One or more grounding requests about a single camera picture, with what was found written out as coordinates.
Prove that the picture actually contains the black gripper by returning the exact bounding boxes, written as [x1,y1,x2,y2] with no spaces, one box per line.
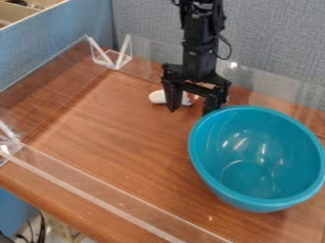
[162,64,231,115]

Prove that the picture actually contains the white and brown mushroom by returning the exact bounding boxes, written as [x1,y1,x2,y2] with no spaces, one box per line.
[148,89,199,106]

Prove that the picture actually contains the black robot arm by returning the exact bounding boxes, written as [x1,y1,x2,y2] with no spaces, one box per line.
[162,0,232,114]

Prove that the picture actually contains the blue plastic bowl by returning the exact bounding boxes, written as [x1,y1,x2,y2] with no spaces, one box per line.
[187,105,325,213]

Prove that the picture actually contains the clear acrylic back barrier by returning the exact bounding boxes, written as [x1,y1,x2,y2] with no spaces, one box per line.
[120,34,325,111]

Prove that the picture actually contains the clear acrylic barrier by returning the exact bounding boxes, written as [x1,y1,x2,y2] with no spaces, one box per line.
[120,34,325,111]
[0,121,231,243]

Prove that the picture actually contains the clear acrylic front barrier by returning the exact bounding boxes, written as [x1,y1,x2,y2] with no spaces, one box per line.
[0,121,231,243]

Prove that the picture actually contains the wooden shelf box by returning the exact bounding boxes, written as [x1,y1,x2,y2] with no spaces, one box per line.
[0,0,69,30]

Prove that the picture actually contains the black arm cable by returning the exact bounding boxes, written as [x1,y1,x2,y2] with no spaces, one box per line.
[212,31,234,61]

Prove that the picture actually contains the clear acrylic corner bracket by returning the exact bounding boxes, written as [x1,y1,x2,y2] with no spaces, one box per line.
[87,34,133,70]

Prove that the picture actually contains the black cables on floor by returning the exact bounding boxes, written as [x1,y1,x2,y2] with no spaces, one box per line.
[0,212,48,243]

